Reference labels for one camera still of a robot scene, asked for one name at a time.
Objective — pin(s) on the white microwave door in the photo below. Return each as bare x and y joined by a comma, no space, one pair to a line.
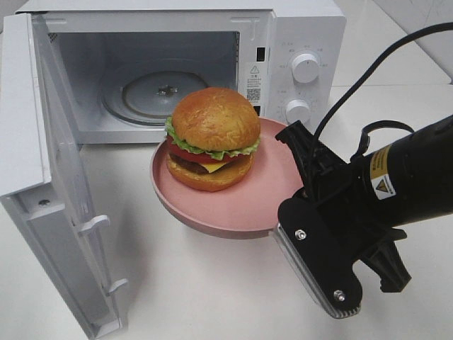
43,183

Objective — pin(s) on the white upper microwave knob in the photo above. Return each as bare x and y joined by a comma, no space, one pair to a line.
305,67

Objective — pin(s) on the white microwave oven body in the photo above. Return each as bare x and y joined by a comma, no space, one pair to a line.
99,40

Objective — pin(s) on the burger with lettuce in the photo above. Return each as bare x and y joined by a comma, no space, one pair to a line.
212,136

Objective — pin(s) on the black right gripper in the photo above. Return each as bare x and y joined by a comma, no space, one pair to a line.
344,197

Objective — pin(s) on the white lower microwave knob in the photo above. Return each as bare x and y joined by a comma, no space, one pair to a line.
297,109

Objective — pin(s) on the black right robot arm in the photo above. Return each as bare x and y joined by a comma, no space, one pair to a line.
412,177

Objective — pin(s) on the white microwave knob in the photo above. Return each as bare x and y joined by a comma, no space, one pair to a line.
297,109
305,67

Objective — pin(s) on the white warning label sticker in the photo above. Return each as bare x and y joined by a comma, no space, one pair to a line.
254,82

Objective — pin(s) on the pink round plate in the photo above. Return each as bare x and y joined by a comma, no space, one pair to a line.
243,211

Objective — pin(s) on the glass microwave turntable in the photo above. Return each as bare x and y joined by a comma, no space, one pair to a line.
149,98

